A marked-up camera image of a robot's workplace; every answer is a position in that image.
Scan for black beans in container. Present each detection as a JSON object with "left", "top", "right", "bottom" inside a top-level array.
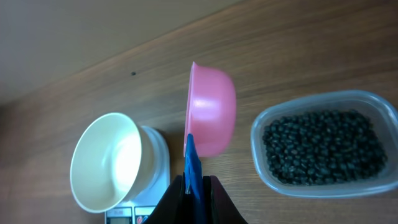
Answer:
[{"left": 262, "top": 110, "right": 387, "bottom": 185}]

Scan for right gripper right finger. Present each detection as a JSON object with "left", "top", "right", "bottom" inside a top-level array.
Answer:
[{"left": 203, "top": 175, "right": 248, "bottom": 224}]

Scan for white bowl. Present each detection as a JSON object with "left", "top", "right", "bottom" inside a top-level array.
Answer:
[{"left": 70, "top": 113, "right": 155, "bottom": 213}]

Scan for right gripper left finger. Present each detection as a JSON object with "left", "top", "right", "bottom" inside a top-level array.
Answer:
[{"left": 144, "top": 174, "right": 190, "bottom": 224}]

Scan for white digital kitchen scale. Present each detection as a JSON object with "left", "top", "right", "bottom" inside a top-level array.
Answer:
[{"left": 104, "top": 126, "right": 170, "bottom": 224}]

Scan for clear plastic container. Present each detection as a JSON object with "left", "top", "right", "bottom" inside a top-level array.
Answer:
[{"left": 251, "top": 90, "right": 397, "bottom": 198}]

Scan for pink scoop blue handle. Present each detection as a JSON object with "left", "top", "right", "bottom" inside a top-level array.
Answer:
[{"left": 183, "top": 62, "right": 236, "bottom": 223}]

